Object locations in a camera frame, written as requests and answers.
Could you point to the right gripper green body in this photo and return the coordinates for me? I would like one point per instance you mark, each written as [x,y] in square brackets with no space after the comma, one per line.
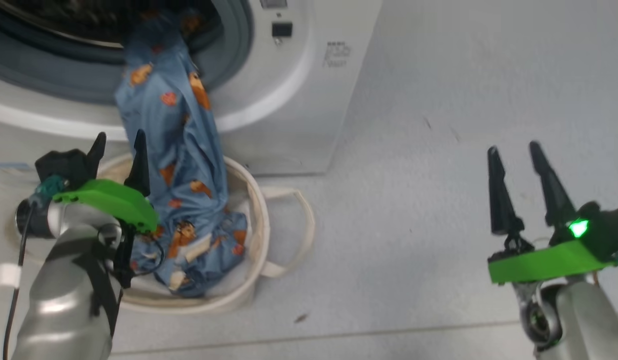
[544,262]

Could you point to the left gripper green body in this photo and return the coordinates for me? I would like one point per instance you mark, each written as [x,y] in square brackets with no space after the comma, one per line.
[114,200]

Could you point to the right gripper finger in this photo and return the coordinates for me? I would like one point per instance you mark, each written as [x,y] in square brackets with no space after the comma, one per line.
[501,205]
[554,200]

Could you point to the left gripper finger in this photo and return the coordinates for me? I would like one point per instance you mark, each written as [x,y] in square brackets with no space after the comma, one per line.
[139,170]
[96,157]

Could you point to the blue patterned cloth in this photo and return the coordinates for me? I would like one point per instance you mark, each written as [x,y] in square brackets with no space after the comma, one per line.
[174,130]

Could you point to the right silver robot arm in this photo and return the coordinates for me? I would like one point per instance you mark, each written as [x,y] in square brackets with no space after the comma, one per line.
[584,320]

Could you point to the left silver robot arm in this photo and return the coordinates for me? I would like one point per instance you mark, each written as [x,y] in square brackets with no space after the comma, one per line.
[64,300]

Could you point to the cream canvas laundry basket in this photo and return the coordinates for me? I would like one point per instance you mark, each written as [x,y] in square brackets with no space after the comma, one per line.
[256,235]

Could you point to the white front-load washing machine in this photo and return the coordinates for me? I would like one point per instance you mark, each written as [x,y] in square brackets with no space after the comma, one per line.
[299,100]

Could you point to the left wrist teal connector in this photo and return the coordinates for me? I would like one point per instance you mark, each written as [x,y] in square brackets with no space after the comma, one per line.
[49,187]

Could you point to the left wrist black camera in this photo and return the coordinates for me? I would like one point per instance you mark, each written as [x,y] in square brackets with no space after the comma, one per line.
[64,162]

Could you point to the wrist black camera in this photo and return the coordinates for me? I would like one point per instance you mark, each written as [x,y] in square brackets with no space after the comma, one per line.
[604,230]
[64,162]

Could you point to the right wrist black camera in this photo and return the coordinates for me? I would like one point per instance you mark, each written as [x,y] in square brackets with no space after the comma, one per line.
[604,230]

